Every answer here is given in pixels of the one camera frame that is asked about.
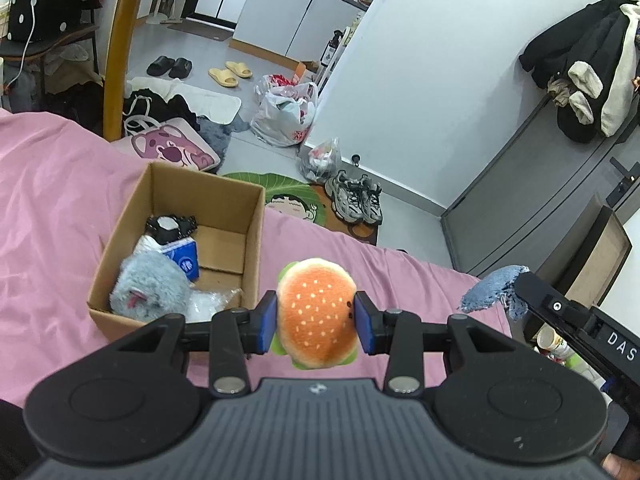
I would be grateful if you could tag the yellow slipper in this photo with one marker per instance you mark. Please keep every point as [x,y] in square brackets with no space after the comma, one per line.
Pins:
[239,69]
[223,77]

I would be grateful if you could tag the white towel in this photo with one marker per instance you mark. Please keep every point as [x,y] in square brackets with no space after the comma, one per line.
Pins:
[210,102]

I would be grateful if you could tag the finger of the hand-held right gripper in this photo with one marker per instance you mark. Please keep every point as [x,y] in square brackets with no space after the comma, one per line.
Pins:
[555,305]

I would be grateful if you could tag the dark spray bottle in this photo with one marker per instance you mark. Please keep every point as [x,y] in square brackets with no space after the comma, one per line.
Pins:
[332,50]

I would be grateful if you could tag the pink bed sheet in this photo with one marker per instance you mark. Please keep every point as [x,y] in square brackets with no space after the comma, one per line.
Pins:
[50,210]

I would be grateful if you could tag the grey fluffy plush toy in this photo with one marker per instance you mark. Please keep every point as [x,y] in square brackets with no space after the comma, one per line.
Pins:
[150,280]

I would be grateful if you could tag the yellow legged round table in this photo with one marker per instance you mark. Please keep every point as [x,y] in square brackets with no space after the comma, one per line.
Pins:
[117,60]

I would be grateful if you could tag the clear plastic wrapper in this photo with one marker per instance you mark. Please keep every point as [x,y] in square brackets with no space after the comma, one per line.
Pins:
[210,302]

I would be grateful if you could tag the hanging jackets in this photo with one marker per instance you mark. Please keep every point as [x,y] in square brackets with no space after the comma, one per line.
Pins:
[565,45]

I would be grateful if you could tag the black clothes pile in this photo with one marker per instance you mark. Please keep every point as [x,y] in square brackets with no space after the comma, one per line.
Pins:
[170,107]

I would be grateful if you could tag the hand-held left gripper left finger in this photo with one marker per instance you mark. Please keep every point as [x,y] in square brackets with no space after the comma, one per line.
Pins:
[267,322]

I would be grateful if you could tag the brown cardboard box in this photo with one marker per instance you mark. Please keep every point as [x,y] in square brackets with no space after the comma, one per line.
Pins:
[200,185]

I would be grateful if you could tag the grey sneaker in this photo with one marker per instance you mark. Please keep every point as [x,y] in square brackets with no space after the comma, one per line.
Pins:
[345,197]
[372,202]

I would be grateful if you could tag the flat cardboard box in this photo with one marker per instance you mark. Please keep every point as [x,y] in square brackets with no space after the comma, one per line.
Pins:
[600,255]

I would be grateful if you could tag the clear trash bag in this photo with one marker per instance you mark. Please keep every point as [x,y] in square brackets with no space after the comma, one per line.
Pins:
[320,160]

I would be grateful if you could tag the orange cardboard box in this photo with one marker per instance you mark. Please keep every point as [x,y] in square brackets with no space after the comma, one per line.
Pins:
[305,70]

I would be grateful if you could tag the black wrist watch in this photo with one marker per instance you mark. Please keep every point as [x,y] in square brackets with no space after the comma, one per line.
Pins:
[167,227]

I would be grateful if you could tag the cream hanging garment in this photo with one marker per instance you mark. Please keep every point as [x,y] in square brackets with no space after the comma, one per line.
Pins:
[620,70]

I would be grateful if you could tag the red clear plastic bag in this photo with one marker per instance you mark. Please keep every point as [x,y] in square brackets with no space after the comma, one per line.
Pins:
[277,82]

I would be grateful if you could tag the white plastic shopping bag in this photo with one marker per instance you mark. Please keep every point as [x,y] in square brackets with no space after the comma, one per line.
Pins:
[280,120]

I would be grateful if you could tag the brown wooden chair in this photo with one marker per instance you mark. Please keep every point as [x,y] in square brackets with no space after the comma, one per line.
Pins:
[55,42]

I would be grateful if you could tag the white fan base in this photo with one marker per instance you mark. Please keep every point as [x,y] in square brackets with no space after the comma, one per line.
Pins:
[157,17]

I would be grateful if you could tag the grey fluffy rug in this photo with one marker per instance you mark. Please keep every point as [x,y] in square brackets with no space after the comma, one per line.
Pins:
[217,135]

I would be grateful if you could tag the white kitchen cabinet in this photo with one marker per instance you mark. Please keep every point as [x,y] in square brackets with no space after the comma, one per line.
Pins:
[280,15]

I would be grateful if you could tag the white shelf rack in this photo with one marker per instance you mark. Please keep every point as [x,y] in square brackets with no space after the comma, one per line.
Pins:
[345,45]

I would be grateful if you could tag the grey door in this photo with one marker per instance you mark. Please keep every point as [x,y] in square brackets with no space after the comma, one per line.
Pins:
[525,185]

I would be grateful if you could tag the black slipper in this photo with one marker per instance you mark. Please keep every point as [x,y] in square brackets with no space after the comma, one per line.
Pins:
[160,66]
[181,68]

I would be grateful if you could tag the blue denim patch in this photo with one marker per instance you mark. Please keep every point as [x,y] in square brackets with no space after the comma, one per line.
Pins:
[487,292]

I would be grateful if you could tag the black polka dot bag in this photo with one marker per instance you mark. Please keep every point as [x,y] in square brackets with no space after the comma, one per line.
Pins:
[50,10]

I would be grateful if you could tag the pink bear laptop bag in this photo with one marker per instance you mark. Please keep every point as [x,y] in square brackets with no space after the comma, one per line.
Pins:
[170,145]

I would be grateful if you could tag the green leaf cartoon mat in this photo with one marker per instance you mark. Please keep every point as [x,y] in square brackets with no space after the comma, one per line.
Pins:
[275,185]

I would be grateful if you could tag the printed white cup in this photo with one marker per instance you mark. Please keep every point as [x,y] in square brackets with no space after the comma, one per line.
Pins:
[555,342]

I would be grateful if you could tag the burger plush toy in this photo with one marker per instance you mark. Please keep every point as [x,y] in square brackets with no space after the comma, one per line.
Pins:
[315,310]

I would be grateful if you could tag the dark door mat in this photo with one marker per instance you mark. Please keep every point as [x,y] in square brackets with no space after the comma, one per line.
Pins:
[200,31]

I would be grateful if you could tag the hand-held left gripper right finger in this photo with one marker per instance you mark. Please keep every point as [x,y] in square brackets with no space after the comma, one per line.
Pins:
[365,325]

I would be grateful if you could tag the blue white tissue packet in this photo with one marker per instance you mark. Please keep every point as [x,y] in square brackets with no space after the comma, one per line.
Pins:
[182,260]

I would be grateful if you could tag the brown floor mat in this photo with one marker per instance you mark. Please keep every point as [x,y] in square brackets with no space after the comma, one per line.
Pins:
[362,235]

